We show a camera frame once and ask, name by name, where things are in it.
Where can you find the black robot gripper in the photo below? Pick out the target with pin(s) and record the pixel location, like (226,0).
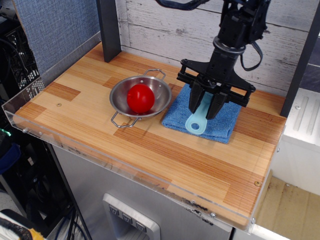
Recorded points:
(217,77)

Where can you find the light blue dish brush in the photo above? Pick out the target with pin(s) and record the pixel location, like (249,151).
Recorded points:
(197,122)

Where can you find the steel bowl with wire handles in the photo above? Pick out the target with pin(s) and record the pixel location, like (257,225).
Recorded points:
(118,97)

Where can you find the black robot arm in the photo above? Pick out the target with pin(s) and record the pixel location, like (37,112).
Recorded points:
(242,23)

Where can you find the folded blue towel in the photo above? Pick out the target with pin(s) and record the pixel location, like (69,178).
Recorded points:
(218,129)

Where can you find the red tomato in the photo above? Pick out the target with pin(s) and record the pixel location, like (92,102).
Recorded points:
(140,98)

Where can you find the white ridged block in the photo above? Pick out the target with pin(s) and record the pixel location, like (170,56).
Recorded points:
(303,122)

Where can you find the clear acrylic table guard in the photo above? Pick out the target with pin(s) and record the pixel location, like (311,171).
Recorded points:
(218,182)

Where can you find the stainless steel cabinet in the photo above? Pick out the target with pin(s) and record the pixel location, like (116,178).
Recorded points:
(88,182)

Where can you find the black plastic crate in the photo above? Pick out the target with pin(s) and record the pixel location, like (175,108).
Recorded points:
(18,66)

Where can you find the dark grey right post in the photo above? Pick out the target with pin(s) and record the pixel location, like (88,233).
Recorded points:
(302,64)

